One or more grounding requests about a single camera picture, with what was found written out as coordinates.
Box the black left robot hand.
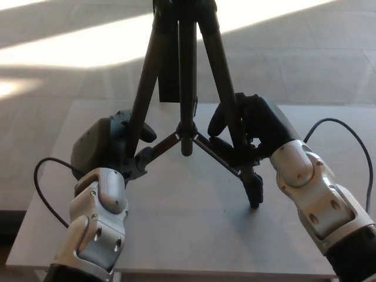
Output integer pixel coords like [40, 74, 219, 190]
[71, 109, 158, 181]

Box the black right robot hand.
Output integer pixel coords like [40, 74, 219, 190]
[207, 92, 300, 168]

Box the brown and black camera tripod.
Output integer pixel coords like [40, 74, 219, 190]
[126, 0, 264, 210]

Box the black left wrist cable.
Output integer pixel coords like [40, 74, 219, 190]
[33, 157, 79, 229]

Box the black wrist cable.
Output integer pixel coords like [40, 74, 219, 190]
[302, 117, 374, 213]
[33, 157, 79, 229]

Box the black upright post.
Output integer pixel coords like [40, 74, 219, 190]
[158, 28, 181, 103]

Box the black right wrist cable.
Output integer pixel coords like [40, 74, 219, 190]
[302, 117, 374, 213]

